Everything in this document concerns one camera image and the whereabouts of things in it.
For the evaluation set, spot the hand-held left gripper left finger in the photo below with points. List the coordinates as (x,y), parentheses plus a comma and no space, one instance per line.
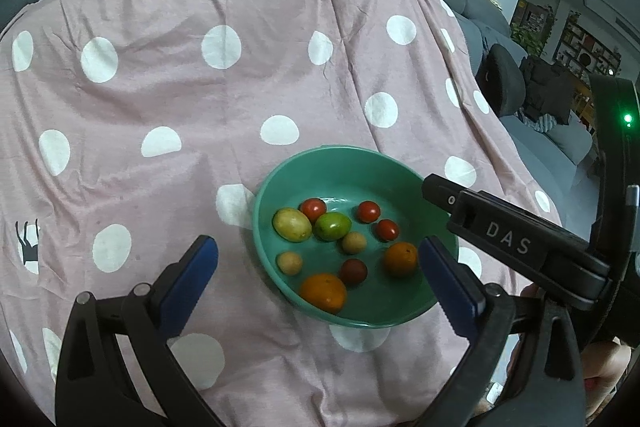
(192,282)

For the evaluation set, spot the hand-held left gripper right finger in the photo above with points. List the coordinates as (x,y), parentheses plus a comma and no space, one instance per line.
(447,287)

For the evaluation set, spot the orange mandarin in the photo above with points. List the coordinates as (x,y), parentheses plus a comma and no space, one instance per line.
(401,259)
(324,292)

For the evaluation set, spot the pink polka dot blanket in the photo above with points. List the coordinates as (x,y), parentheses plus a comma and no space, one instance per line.
(200,97)

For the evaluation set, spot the green plum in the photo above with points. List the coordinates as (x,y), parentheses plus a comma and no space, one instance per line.
(331,226)

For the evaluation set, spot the black headrest cushion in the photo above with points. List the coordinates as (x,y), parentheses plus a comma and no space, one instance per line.
(502,79)

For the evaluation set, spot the dark bag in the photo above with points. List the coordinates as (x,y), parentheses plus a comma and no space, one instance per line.
(547,87)

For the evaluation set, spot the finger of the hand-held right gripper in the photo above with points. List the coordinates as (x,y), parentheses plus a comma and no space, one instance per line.
(510,239)

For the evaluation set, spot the red cherry tomato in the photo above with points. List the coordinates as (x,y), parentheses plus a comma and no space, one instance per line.
(354,271)
(387,230)
(313,208)
(368,211)

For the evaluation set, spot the dark wall shelf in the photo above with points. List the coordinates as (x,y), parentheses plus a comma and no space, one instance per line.
(587,49)

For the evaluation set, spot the striped cloth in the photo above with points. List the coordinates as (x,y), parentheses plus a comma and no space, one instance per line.
(544,122)

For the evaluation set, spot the green plastic bowl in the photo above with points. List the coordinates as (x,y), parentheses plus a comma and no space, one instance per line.
(340,177)

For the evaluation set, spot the green houseplant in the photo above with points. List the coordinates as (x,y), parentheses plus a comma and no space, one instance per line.
(532,32)

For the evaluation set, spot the person's right forearm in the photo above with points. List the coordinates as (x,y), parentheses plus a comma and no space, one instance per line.
(607,367)

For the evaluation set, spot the small tan longan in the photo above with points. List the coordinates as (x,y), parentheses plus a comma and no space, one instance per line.
(353,242)
(289,263)

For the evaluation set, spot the yellow-green plum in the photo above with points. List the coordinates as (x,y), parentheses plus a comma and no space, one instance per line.
(292,223)

